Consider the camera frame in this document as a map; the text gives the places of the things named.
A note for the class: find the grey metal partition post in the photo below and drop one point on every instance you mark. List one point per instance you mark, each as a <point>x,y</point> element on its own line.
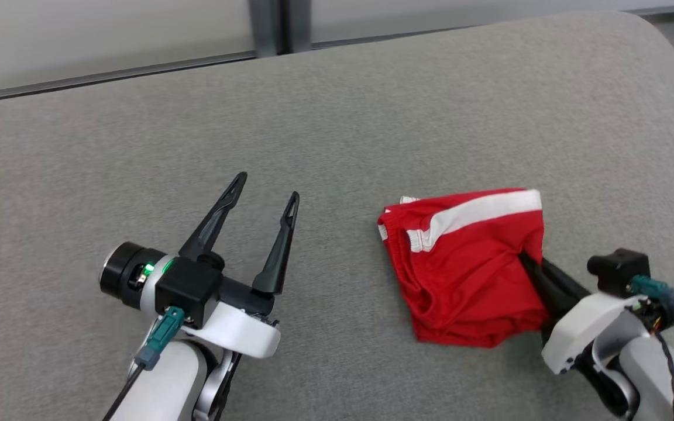
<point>279,26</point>

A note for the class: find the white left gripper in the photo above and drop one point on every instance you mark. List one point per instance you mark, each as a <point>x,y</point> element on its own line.
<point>237,333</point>

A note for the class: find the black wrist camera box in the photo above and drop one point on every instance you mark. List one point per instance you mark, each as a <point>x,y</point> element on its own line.
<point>188,289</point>
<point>621,269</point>

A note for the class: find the teal camera connector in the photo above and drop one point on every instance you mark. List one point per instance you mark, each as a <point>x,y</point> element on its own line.
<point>160,339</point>
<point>659,295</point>

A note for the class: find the teal left camera connector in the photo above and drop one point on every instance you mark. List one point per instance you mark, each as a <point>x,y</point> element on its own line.
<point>160,339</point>

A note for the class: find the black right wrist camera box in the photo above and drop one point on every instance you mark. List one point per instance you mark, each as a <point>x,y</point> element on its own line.
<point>621,269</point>

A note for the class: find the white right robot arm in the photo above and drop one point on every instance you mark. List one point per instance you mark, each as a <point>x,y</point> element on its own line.
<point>650,380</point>

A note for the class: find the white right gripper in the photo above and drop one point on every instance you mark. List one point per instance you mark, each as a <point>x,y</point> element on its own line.
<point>588,321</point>

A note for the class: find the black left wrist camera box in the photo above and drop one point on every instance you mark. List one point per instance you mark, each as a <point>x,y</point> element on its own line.
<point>188,289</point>

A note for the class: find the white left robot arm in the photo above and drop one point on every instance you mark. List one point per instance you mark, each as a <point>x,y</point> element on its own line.
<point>167,386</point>

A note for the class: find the teal right camera connector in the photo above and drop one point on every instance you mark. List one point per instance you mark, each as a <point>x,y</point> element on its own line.
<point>659,295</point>

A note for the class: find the grey partition base rail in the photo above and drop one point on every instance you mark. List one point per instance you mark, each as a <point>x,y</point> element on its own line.
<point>489,23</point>
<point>109,76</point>

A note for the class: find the red shorts with white stripe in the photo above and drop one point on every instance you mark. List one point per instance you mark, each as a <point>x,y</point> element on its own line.
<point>466,269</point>

